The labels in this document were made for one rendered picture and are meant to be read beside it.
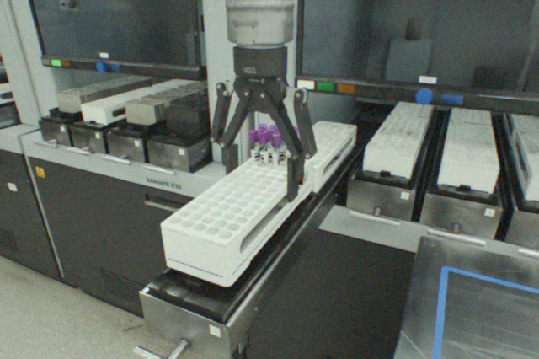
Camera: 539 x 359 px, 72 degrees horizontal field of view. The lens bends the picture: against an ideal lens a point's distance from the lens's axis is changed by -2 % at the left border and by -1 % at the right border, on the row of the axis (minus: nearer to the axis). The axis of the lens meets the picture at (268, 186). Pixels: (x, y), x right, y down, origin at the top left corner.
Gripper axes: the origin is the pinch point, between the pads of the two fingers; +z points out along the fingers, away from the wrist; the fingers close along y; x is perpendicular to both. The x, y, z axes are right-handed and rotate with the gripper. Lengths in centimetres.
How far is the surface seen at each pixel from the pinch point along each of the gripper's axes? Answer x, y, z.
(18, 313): 9, -118, 89
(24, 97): 33, -111, 4
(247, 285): -15.6, 5.8, 7.2
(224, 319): -21.3, 5.8, 8.0
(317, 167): 13.5, 4.7, 2.2
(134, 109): 31, -57, 3
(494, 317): -8.6, 34.2, 6.7
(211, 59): 32.7, -30.3, -12.8
